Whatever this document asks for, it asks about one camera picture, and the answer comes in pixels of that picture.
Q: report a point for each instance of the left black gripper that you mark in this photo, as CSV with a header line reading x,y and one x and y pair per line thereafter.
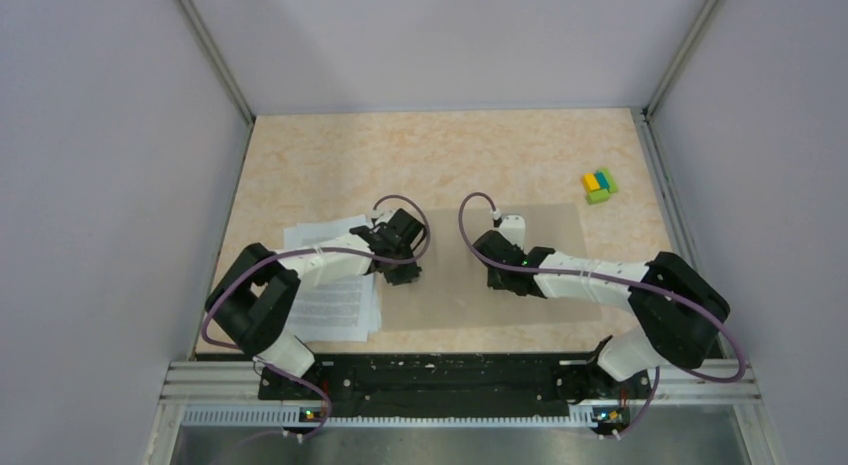
x,y
408,272

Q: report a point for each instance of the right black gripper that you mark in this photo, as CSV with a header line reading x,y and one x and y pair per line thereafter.
x,y
495,281

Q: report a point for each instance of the white printed paper stack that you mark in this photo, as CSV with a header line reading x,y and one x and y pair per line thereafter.
x,y
342,311

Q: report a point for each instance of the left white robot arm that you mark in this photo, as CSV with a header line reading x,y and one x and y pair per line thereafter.
x,y
252,302

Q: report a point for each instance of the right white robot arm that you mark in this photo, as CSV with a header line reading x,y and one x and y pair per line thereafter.
x,y
677,311

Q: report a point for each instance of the yellow block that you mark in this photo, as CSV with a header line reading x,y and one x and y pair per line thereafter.
x,y
591,183

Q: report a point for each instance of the green block short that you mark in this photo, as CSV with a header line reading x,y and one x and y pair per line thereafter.
x,y
598,196

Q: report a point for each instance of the teal block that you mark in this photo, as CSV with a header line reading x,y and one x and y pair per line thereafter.
x,y
602,180

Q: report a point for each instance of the green block long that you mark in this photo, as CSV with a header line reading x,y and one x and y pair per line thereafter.
x,y
615,188

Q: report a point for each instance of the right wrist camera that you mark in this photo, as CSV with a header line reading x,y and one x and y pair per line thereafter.
x,y
511,226

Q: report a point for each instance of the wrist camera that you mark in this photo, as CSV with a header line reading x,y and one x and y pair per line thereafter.
x,y
511,226
381,216

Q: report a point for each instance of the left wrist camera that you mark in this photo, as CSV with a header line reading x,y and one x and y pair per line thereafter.
x,y
381,216

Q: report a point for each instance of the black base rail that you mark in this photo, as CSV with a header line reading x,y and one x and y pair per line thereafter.
x,y
460,385

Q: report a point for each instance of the white slotted cable duct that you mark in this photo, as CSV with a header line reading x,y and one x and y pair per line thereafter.
x,y
287,416

